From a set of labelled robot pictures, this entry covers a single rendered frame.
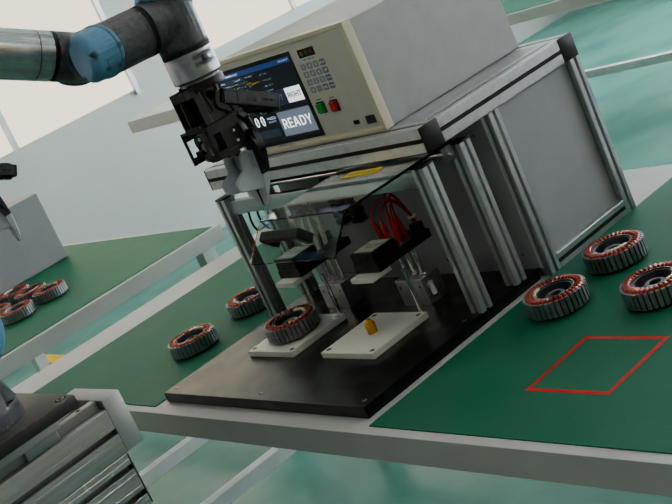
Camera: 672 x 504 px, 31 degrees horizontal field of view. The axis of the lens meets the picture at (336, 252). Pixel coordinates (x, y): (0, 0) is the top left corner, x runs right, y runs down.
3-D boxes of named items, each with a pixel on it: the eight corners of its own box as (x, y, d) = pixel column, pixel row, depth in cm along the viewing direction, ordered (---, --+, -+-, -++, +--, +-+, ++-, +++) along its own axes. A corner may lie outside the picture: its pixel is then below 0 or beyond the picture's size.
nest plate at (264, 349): (293, 357, 235) (291, 352, 234) (249, 356, 247) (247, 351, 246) (347, 318, 243) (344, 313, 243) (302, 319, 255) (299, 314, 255)
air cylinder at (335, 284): (350, 307, 249) (339, 283, 247) (327, 308, 255) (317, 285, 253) (367, 295, 251) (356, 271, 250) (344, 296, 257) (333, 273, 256)
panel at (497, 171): (540, 268, 223) (479, 118, 216) (320, 281, 275) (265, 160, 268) (544, 265, 224) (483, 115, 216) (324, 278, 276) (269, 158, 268)
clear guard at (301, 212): (335, 259, 195) (319, 225, 193) (250, 266, 214) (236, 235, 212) (463, 170, 213) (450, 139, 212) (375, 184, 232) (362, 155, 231)
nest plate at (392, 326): (374, 359, 216) (372, 353, 215) (322, 358, 227) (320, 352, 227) (429, 317, 224) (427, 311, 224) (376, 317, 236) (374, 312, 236)
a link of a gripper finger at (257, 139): (249, 177, 187) (225, 125, 184) (257, 172, 188) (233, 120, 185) (267, 173, 183) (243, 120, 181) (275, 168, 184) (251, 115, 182)
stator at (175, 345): (204, 355, 267) (197, 340, 266) (164, 365, 273) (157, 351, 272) (227, 331, 276) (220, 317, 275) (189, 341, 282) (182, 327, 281)
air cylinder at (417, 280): (431, 305, 230) (419, 279, 228) (404, 306, 235) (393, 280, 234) (448, 292, 232) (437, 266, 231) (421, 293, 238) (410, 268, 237)
